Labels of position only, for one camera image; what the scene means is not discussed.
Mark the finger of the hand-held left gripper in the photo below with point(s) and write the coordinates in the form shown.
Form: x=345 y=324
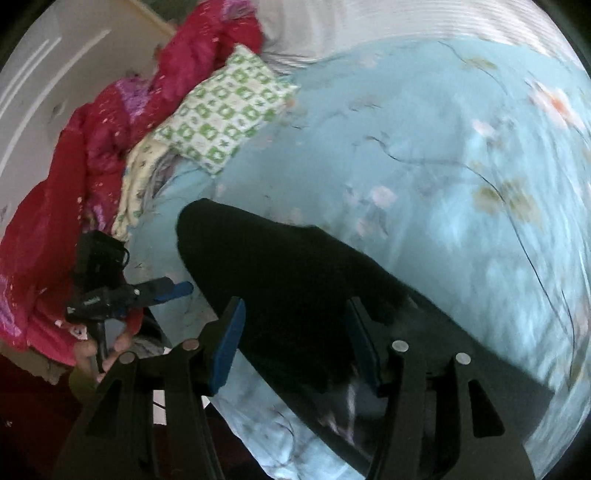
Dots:
x=180 y=290
x=152 y=287

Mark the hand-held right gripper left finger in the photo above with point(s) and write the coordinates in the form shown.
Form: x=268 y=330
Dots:
x=228 y=341

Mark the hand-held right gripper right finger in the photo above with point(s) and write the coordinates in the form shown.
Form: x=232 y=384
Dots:
x=364 y=346

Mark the black pants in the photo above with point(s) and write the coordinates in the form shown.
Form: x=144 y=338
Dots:
x=277 y=277

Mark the person's left hand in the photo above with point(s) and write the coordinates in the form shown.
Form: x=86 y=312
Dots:
x=124 y=344

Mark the red floral quilt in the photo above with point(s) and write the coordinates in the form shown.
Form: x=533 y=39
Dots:
x=55 y=194

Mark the cream patterned cloth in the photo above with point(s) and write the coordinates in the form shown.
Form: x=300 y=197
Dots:
x=138 y=184

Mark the green checked pillow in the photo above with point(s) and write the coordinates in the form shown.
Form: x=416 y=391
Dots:
x=221 y=110

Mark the blue floral bed sheet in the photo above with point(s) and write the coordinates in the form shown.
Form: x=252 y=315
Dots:
x=415 y=161

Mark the white striped blanket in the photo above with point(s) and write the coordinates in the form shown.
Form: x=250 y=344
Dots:
x=369 y=23

